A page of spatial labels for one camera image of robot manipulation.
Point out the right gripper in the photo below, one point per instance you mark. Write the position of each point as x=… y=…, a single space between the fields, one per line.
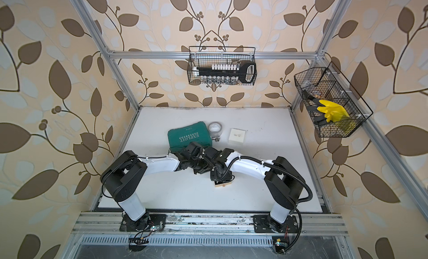
x=214 y=177

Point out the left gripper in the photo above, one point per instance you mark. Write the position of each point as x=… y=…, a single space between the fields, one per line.
x=205 y=169

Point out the mint green jewelry box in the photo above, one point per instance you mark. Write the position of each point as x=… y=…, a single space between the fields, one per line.
x=222 y=183

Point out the cream jewelry box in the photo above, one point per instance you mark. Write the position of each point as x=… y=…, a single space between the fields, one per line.
x=236 y=137

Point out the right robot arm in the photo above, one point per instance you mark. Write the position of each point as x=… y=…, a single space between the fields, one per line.
x=286 y=186

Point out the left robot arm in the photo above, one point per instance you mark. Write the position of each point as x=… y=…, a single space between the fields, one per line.
x=124 y=175

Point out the green plastic tool case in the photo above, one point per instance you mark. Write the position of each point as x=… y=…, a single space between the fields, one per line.
x=181 y=137

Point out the black pliers in basket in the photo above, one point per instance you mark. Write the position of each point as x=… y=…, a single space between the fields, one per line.
x=316 y=109

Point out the yellow rubber glove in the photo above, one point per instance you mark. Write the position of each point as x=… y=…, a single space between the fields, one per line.
x=334 y=112

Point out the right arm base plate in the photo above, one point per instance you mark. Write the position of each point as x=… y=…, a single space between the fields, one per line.
x=266 y=224

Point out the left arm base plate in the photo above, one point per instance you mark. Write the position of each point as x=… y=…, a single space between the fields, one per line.
x=148 y=222

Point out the socket set on black rail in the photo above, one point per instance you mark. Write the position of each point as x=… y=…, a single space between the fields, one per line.
x=230 y=74

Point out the centre black wire basket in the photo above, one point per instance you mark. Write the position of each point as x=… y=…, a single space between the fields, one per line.
x=209 y=55

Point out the black wire basket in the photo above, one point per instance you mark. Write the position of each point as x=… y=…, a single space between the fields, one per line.
x=209 y=55
x=325 y=84

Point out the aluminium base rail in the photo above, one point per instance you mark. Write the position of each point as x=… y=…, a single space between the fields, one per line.
x=314 y=224

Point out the right black wire basket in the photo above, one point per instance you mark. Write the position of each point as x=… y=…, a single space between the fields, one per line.
x=325 y=84

